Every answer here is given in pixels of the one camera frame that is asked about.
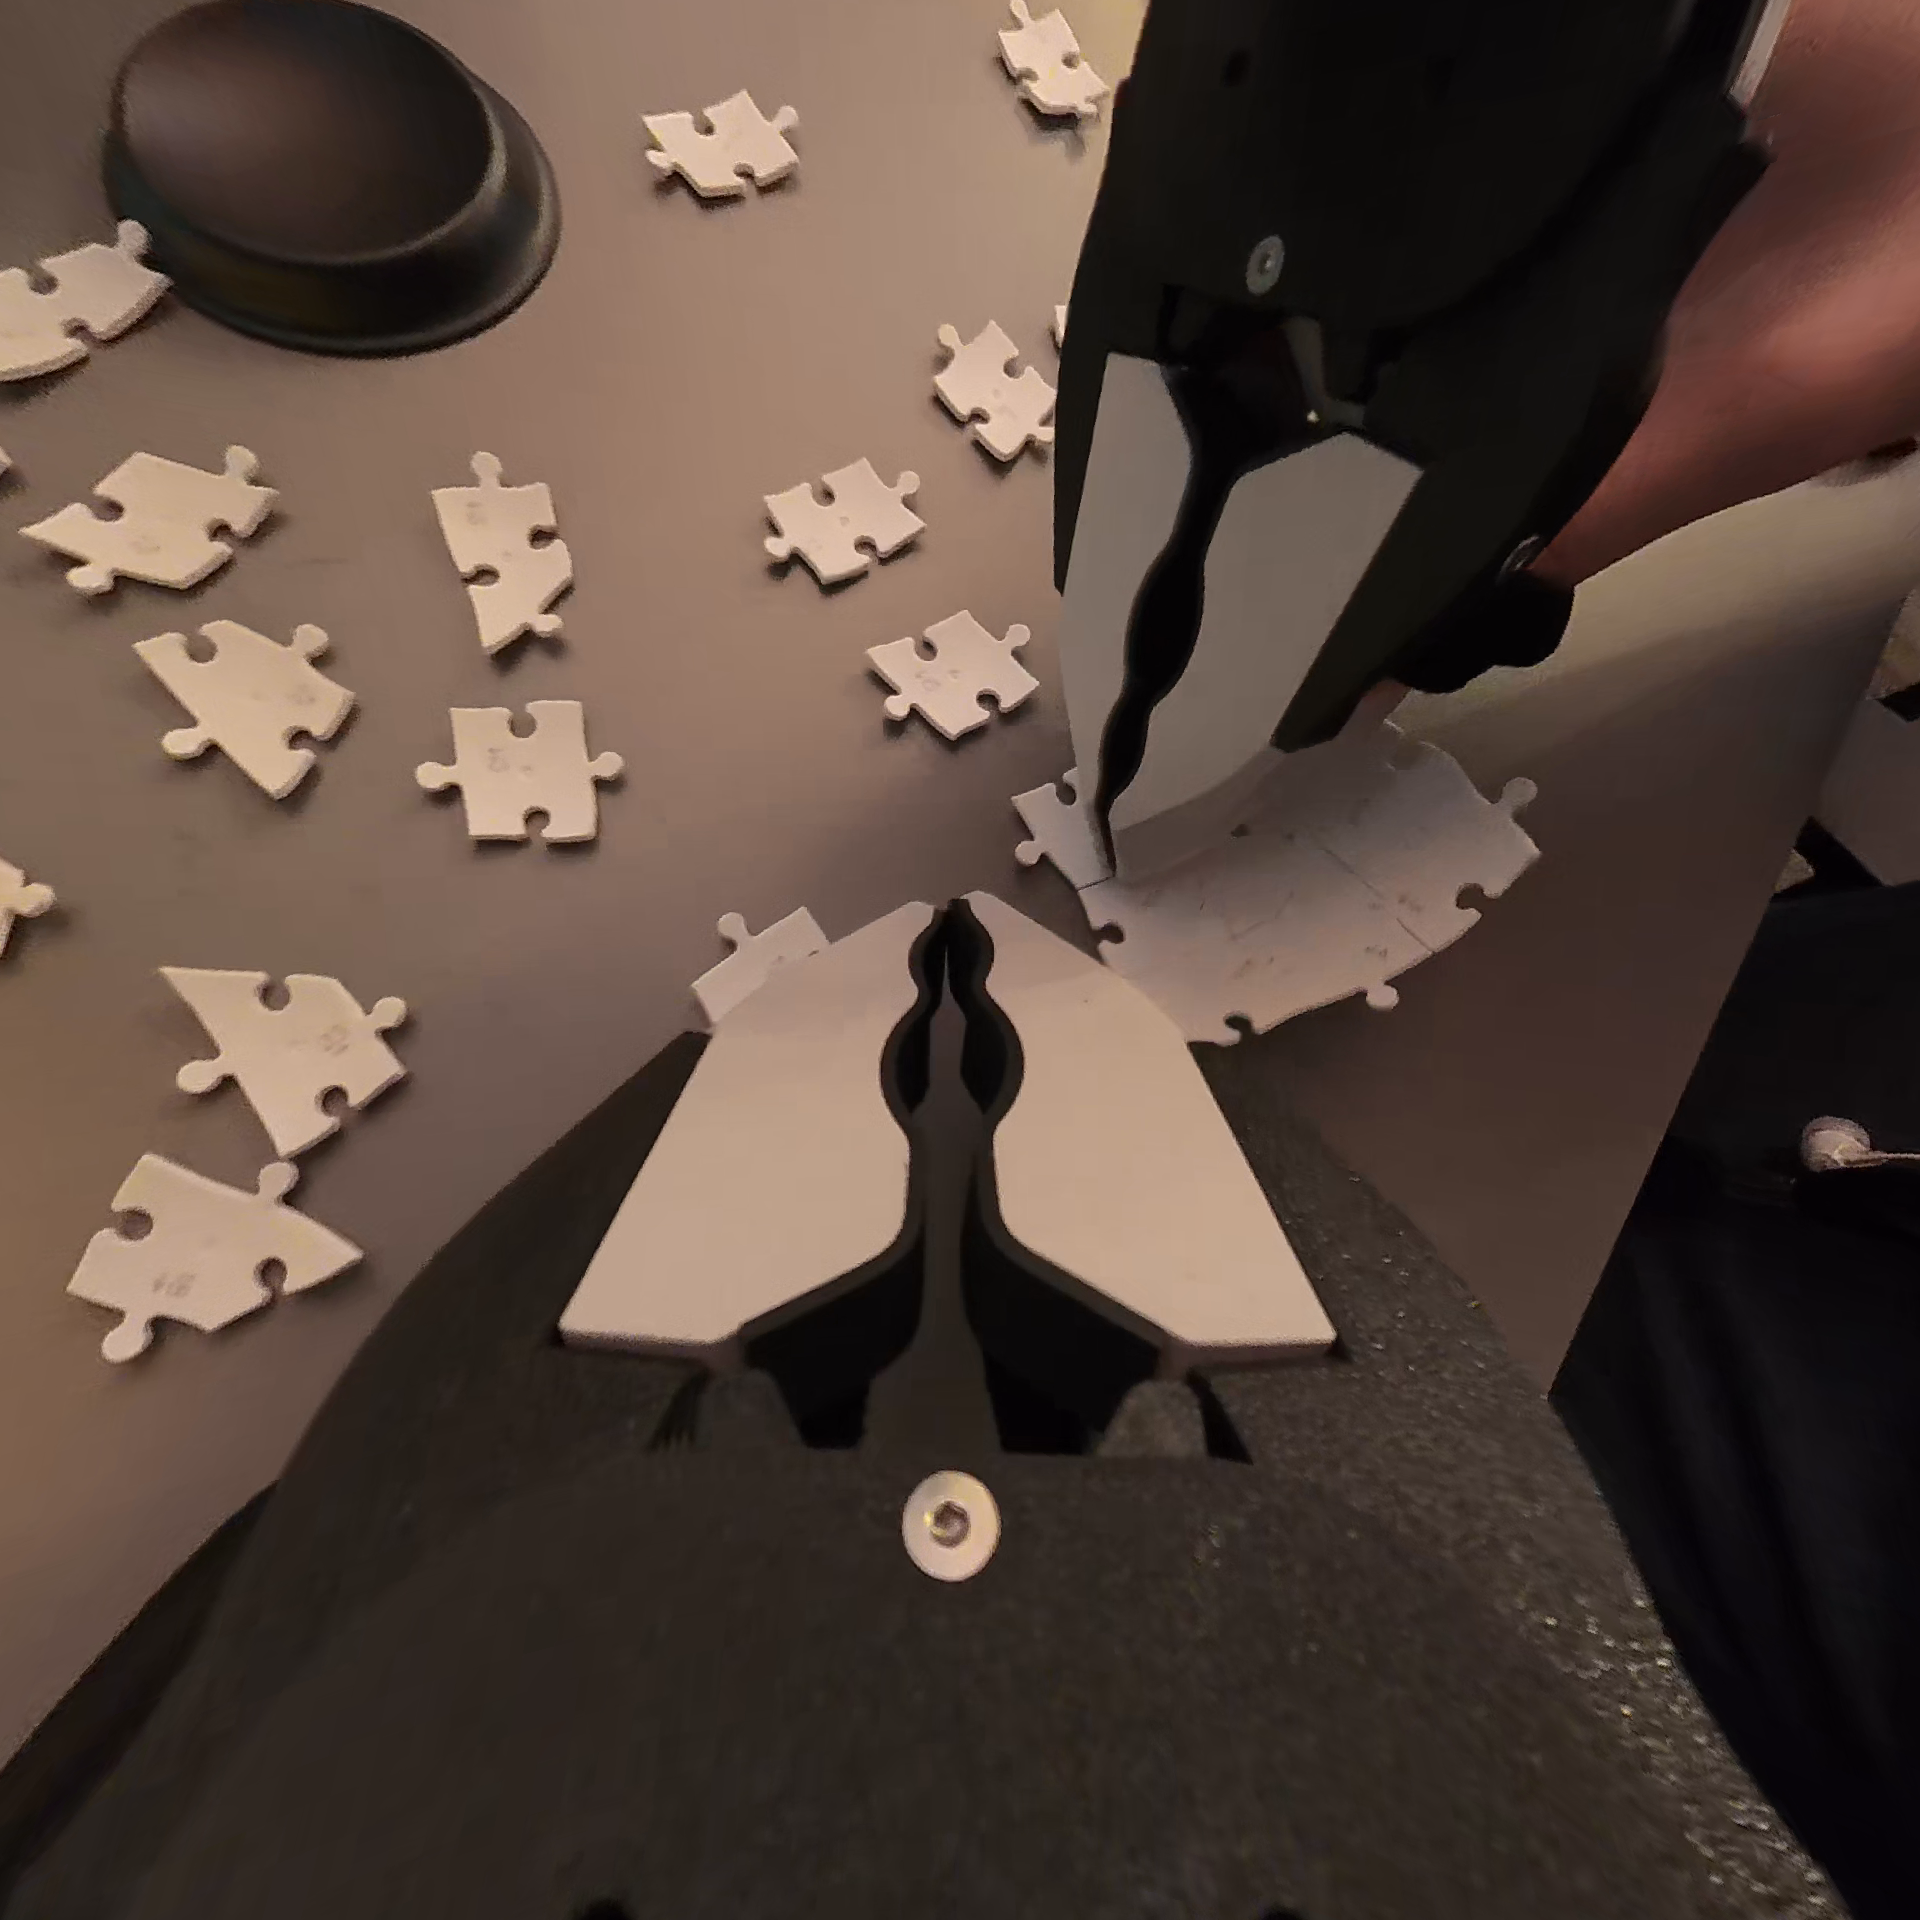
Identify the joined puzzle piece section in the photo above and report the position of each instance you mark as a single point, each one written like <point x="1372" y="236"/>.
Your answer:
<point x="1290" y="930"/>

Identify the person's right hand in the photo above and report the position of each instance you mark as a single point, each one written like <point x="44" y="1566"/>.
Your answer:
<point x="1725" y="391"/>

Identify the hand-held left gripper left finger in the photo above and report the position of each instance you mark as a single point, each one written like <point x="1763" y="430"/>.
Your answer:
<point x="750" y="1185"/>

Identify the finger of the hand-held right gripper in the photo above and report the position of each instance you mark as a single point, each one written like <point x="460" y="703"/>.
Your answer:
<point x="1290" y="600"/>
<point x="1118" y="525"/>

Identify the white puzzle pieces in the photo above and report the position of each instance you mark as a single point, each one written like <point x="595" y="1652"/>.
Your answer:
<point x="518" y="773"/>

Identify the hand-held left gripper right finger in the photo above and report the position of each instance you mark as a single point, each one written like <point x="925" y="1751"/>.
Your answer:
<point x="1155" y="1185"/>

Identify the person's right forearm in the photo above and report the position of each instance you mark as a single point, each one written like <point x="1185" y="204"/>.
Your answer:
<point x="1861" y="121"/>

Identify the black round ball stand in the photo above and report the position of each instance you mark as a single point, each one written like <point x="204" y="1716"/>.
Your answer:
<point x="315" y="135"/>

